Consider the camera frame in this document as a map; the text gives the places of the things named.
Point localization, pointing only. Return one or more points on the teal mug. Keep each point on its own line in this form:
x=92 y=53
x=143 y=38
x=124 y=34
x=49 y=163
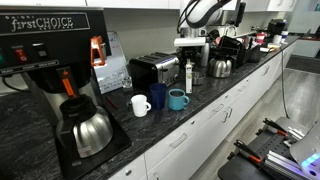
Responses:
x=176 y=100

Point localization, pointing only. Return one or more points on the white carton box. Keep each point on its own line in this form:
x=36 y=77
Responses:
x=189 y=78

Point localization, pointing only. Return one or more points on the black commercial coffee machine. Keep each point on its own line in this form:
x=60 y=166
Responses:
x=43 y=50

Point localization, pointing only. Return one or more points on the black drip coffee maker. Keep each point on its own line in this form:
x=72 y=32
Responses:
x=276 y=27

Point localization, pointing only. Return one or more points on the small glass jar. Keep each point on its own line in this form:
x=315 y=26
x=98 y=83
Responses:
x=127 y=82

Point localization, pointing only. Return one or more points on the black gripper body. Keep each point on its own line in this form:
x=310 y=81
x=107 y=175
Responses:
x=187 y=51

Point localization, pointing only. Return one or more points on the small steel bowl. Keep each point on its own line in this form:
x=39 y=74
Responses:
x=198 y=78

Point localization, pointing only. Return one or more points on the black cart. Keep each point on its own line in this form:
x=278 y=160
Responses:
x=260 y=156

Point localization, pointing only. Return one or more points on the white paper cup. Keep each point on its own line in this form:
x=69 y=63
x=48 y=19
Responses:
x=277 y=39

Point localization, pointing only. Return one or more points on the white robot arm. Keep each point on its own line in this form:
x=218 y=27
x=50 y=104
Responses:
x=200 y=13

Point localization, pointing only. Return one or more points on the black dish rack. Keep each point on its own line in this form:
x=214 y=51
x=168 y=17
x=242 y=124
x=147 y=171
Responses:
x=240 y=50

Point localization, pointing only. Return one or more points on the grey device blue light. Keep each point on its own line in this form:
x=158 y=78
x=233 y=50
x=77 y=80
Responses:
x=308 y=153

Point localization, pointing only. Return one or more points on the steel water bottle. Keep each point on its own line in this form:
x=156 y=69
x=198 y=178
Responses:
x=205 y=55

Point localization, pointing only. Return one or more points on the black clamp orange tip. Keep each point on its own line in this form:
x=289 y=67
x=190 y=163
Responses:
x=248 y=151
x=275 y=126

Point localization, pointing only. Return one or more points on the small whiteboard sign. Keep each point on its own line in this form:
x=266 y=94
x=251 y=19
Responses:
x=111 y=71

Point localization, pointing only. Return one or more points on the white lower cabinets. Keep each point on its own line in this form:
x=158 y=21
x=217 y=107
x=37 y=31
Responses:
x=206 y=126

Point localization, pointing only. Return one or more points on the white cabinets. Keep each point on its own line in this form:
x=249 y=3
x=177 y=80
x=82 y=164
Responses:
x=206 y=126
x=133 y=2

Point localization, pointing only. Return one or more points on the red cup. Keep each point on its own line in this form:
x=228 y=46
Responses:
x=260 y=38

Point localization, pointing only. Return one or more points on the white upper cabinets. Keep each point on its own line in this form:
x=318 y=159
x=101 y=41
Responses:
x=133 y=2

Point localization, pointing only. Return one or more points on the steel carafe with label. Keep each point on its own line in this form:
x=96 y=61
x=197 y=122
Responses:
x=90 y=133

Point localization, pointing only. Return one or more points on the dark blue cup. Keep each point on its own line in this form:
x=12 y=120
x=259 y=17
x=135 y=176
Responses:
x=157 y=96

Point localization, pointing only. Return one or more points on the black and silver toaster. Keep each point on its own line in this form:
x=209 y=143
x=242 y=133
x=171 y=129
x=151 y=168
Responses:
x=153 y=70

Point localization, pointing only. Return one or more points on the white mug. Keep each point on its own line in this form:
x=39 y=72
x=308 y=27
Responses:
x=139 y=106

